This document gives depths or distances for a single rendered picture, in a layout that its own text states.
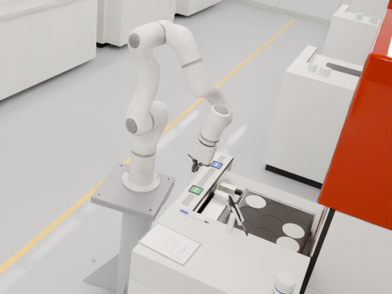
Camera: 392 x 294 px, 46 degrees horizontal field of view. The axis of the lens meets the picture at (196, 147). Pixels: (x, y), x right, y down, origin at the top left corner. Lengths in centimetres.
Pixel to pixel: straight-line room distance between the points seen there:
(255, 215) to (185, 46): 86
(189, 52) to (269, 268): 89
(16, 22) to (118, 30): 194
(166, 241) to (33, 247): 153
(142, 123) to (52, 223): 155
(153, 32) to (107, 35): 459
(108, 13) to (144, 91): 444
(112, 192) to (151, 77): 61
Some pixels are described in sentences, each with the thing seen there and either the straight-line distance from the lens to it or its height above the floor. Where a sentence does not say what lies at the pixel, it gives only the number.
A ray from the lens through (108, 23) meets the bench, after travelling 644.
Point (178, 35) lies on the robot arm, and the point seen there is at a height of 168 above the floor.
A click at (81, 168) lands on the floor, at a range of 393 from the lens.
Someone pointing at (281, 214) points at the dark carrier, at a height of 90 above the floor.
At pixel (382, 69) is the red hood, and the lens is 156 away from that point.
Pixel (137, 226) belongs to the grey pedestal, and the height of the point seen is 63.
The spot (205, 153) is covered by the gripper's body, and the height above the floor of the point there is 122.
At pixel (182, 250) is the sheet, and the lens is 182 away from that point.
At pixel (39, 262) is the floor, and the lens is 313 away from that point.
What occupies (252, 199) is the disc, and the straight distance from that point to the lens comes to 227.
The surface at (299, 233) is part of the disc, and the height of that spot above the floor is 90.
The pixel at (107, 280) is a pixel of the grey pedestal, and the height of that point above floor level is 8.
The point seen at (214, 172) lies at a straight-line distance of 229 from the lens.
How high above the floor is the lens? 222
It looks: 30 degrees down
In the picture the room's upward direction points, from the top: 10 degrees clockwise
